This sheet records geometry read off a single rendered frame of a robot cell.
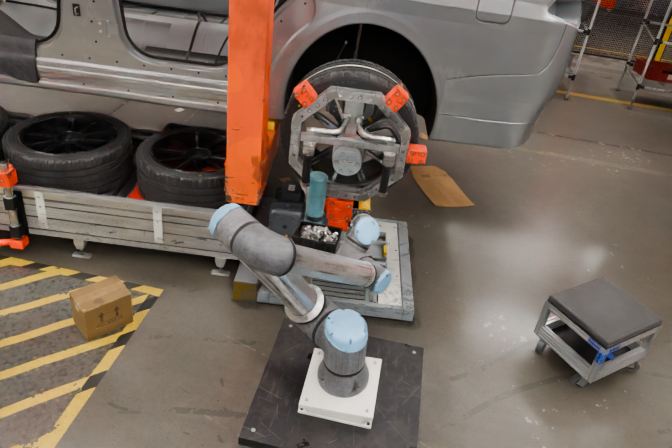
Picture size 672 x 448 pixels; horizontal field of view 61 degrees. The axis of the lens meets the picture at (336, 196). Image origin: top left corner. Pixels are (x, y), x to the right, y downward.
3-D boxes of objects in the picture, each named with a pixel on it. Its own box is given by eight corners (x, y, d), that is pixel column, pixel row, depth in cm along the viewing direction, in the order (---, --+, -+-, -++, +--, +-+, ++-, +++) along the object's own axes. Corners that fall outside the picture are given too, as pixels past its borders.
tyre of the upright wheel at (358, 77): (261, 131, 297) (362, 200, 314) (253, 151, 277) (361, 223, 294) (337, 29, 268) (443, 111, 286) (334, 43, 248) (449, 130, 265)
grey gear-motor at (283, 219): (306, 223, 346) (311, 172, 328) (298, 265, 310) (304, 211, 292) (276, 219, 346) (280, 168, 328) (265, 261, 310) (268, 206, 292)
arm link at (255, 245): (270, 240, 149) (400, 272, 201) (243, 218, 157) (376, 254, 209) (249, 279, 150) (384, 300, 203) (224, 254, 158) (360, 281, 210)
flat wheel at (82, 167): (1, 205, 294) (-8, 165, 282) (15, 147, 346) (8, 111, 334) (137, 195, 317) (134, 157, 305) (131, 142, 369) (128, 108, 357)
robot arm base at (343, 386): (360, 404, 202) (362, 385, 196) (309, 389, 206) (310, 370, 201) (374, 363, 217) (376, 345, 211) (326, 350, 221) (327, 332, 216)
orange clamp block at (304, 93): (318, 94, 259) (305, 78, 256) (316, 100, 253) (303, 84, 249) (306, 103, 262) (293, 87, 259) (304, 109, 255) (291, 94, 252)
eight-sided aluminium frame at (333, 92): (396, 199, 283) (417, 95, 256) (397, 206, 278) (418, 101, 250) (287, 185, 283) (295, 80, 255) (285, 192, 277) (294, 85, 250)
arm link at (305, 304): (321, 349, 212) (221, 251, 155) (292, 322, 222) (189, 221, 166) (349, 319, 215) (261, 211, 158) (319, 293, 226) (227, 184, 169)
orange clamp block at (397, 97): (394, 107, 260) (408, 93, 257) (395, 113, 254) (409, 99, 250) (383, 97, 258) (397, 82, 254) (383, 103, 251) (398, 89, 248)
